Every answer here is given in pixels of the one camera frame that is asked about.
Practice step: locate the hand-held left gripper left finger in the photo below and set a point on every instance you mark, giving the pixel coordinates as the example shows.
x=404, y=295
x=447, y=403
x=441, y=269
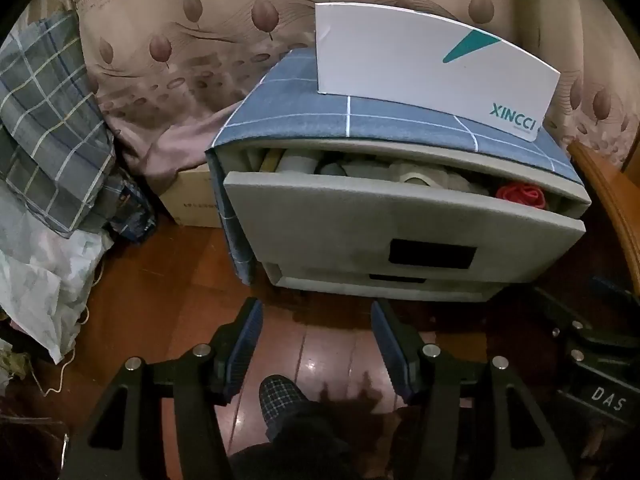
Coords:
x=242, y=347

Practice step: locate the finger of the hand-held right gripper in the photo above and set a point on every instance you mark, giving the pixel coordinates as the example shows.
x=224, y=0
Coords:
x=617, y=294
x=565, y=315

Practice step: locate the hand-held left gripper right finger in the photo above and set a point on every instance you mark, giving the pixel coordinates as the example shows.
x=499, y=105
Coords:
x=393, y=355

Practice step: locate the red underwear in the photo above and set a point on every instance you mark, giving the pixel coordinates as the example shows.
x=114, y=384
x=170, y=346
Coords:
x=517, y=194

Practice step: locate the grey drawer with wooden inside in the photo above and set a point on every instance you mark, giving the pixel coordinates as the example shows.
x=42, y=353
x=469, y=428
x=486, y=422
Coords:
x=310, y=220

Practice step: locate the white cardboard box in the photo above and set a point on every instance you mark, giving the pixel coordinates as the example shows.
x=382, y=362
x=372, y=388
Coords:
x=390, y=60

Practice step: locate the brown wooden furniture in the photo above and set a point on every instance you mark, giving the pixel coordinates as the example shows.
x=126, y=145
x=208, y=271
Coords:
x=615, y=195

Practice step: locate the beige cardboard box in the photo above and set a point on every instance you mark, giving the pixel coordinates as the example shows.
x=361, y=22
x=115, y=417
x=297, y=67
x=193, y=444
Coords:
x=195, y=200

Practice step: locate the dark blue patterned bag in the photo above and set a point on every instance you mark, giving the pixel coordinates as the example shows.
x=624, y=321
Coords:
x=132, y=215

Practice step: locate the white plastic bag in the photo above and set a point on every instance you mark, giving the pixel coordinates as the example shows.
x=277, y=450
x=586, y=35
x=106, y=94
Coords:
x=40, y=280

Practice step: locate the blue checked cloth cover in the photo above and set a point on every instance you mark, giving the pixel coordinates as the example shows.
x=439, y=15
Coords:
x=300, y=110

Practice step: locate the grey checked quilt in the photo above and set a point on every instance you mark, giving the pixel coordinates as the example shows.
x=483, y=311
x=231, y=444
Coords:
x=45, y=125

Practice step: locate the leaf print bed sheet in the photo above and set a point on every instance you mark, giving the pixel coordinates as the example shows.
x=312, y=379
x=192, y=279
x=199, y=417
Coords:
x=200, y=35

